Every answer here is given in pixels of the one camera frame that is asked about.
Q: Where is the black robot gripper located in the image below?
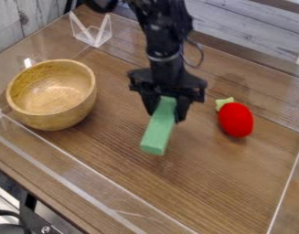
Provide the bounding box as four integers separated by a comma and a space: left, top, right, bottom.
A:
128, 56, 207, 122

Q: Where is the green rectangular foam block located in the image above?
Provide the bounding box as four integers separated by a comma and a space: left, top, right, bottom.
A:
141, 96, 177, 155

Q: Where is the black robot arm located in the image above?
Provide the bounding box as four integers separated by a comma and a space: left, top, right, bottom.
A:
87, 0, 207, 122

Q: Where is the brown wooden bowl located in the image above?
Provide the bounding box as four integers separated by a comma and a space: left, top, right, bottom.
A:
7, 59, 98, 131

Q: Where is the red plush strawberry toy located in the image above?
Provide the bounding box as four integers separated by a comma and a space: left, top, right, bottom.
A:
215, 97, 254, 138

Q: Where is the clear acrylic corner bracket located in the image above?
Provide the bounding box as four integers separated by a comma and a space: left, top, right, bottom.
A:
68, 12, 112, 48

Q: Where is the black table leg bracket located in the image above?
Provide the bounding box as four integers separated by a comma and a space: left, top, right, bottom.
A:
20, 193, 63, 234

